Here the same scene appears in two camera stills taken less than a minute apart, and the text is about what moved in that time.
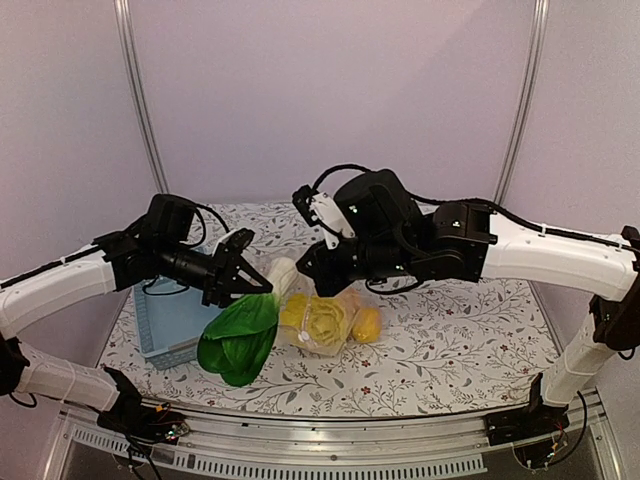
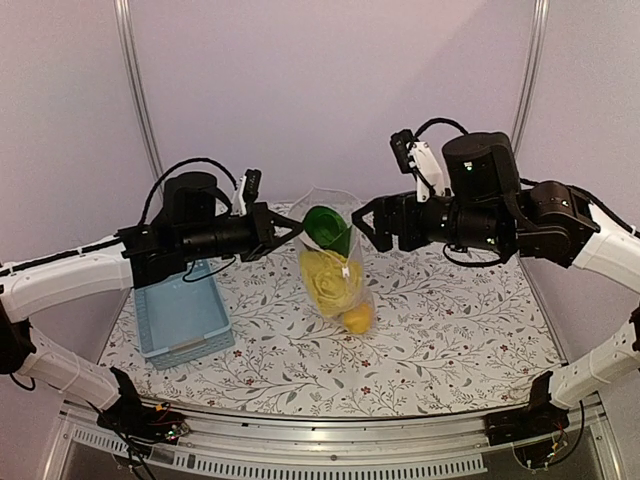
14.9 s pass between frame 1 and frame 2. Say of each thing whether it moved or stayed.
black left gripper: moved
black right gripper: moved
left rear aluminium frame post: stayed
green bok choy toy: moved
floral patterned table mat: stayed
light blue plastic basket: stayed
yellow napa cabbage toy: moved
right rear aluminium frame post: stayed
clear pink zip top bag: moved
